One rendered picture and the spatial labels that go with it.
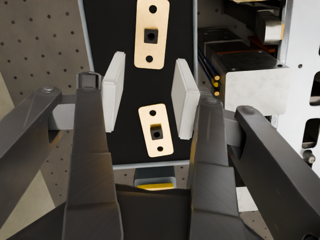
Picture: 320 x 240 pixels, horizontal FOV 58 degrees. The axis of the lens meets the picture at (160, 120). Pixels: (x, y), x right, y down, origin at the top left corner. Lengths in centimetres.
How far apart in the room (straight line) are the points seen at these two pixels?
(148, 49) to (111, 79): 22
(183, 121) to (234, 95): 31
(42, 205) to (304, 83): 190
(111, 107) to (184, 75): 5
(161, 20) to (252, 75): 17
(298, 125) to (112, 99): 55
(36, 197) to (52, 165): 112
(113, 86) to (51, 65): 76
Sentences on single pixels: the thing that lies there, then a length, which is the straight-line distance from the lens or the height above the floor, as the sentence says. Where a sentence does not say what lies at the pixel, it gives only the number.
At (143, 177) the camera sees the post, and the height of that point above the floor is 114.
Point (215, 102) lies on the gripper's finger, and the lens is 15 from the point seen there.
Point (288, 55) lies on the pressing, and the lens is 60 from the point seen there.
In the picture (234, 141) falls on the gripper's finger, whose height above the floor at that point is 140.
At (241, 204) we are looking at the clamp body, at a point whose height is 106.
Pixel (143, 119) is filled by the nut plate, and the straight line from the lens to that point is 41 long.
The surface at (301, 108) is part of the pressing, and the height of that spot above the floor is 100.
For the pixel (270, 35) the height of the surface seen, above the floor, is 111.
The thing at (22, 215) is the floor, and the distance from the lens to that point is 232.
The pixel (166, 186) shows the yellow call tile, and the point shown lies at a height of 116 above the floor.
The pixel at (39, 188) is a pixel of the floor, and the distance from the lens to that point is 212.
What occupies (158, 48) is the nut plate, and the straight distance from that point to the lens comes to 37.
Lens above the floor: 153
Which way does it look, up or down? 63 degrees down
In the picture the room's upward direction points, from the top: 176 degrees clockwise
